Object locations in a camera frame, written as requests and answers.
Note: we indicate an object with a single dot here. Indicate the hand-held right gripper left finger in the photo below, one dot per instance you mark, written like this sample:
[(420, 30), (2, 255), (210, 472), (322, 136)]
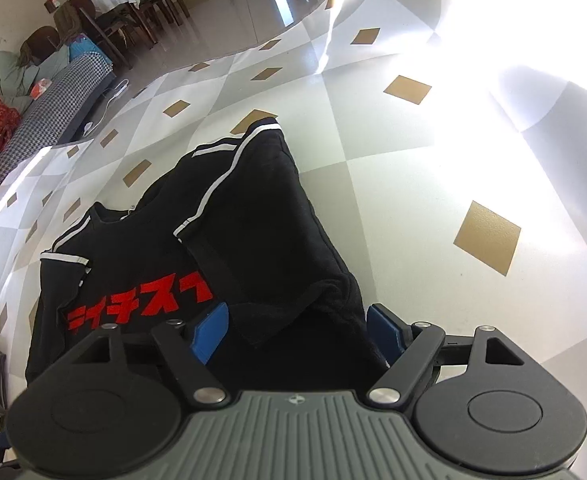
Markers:
[(208, 330)]

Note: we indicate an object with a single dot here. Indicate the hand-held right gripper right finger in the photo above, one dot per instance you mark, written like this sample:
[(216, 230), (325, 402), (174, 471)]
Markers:
[(386, 327)]

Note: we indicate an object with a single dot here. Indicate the black t-shirt red print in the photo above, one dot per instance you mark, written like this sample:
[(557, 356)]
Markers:
[(253, 220)]

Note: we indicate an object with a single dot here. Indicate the houndstooth covered sofa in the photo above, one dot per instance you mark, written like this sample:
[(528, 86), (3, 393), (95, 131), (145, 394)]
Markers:
[(53, 110)]

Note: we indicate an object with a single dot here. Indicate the orange tissue packet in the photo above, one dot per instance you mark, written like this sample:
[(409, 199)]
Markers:
[(42, 87)]

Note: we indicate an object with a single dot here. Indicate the turquoise cloth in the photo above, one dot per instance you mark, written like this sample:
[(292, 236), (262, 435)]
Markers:
[(83, 47)]

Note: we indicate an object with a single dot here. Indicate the grey-green pillow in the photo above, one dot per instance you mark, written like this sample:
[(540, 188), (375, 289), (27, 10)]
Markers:
[(13, 75)]

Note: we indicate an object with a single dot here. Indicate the olive jacket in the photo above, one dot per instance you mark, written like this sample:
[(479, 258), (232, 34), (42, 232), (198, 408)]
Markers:
[(68, 20)]

